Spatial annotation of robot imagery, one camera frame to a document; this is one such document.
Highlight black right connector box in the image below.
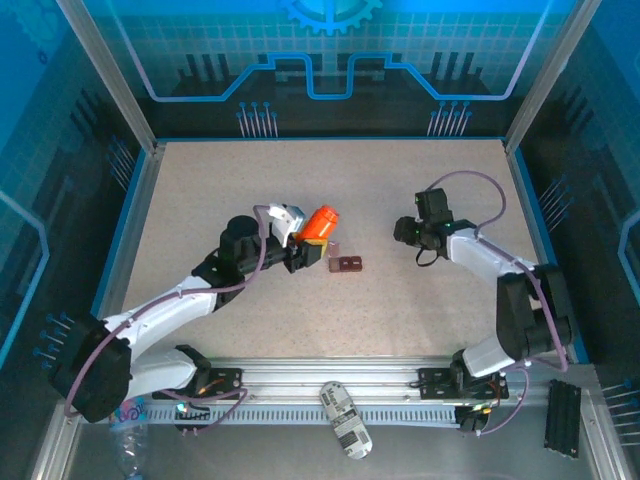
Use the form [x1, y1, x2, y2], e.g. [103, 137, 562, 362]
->
[455, 404, 490, 435]

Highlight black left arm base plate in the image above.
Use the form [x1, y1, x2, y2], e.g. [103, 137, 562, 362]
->
[151, 367, 245, 401]

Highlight dark red pill organizer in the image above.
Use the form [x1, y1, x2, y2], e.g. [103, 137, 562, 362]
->
[327, 242, 365, 275]

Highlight aluminium side rail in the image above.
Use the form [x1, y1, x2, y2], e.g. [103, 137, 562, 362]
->
[82, 142, 167, 331]

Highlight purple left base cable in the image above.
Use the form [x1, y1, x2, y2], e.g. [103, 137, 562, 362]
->
[162, 384, 251, 436]

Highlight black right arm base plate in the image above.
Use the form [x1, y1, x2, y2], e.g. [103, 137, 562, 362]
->
[417, 366, 510, 401]

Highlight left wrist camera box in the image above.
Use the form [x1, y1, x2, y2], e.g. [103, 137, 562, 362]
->
[267, 202, 306, 249]

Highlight black ridged bar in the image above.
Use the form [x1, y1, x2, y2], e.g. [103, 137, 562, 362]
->
[543, 378, 582, 459]

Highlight black connector box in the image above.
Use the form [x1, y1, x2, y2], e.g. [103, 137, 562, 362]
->
[455, 404, 490, 435]
[173, 403, 211, 435]

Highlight orange pill bottle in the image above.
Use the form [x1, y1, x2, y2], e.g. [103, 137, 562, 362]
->
[298, 204, 341, 242]

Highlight aluminium frame post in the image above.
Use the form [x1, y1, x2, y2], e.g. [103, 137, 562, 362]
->
[503, 0, 604, 155]
[54, 0, 166, 154]

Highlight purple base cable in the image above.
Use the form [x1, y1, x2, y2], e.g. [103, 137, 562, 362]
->
[162, 384, 251, 436]
[474, 367, 532, 437]

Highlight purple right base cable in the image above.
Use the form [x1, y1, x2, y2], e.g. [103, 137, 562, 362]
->
[474, 367, 532, 437]

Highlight white oval printed tag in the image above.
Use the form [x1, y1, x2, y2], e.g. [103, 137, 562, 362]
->
[319, 380, 374, 459]

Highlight black left connector box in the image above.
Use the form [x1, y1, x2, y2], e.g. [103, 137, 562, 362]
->
[173, 403, 211, 435]

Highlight clear plastic water bottle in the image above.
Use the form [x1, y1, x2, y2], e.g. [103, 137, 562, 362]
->
[108, 399, 150, 479]

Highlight aluminium mounting rail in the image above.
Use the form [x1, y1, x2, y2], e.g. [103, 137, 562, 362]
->
[62, 354, 599, 407]

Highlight slotted grey cable duct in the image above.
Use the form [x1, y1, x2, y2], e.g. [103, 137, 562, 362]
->
[78, 405, 464, 427]

